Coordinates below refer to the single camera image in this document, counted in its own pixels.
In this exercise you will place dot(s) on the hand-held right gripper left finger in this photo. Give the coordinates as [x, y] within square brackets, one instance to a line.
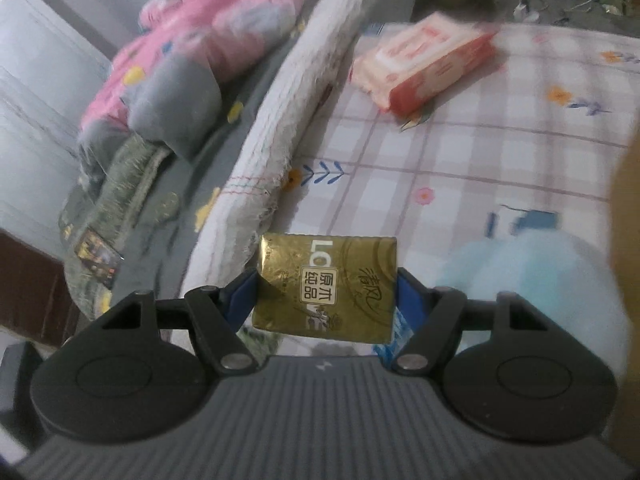
[242, 300]

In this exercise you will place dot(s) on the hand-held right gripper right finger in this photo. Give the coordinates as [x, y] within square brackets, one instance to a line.
[405, 292]

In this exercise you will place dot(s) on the gold tissue pack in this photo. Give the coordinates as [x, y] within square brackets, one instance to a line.
[325, 285]

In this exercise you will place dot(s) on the blue printed plastic bag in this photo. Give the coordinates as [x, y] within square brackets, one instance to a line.
[525, 280]

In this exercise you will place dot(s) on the plaid floral sheet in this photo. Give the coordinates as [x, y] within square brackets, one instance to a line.
[450, 170]

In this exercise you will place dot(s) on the grey bedsheet with yellow flowers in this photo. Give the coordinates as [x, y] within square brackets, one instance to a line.
[210, 160]

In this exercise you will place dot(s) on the dark yellow printed snack packet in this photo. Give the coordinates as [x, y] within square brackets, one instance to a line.
[95, 255]

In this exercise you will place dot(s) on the olive green patterned cloth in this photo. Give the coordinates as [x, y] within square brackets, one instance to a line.
[120, 175]

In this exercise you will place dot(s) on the white frayed blanket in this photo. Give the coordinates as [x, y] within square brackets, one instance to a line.
[300, 100]

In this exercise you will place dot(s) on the red cream wet wipes pack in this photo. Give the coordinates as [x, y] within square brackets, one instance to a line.
[425, 60]

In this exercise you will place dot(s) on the grey white cabinet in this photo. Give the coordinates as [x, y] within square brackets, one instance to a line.
[40, 110]

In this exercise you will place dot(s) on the pink grey floral quilt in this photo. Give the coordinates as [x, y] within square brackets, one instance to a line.
[200, 20]

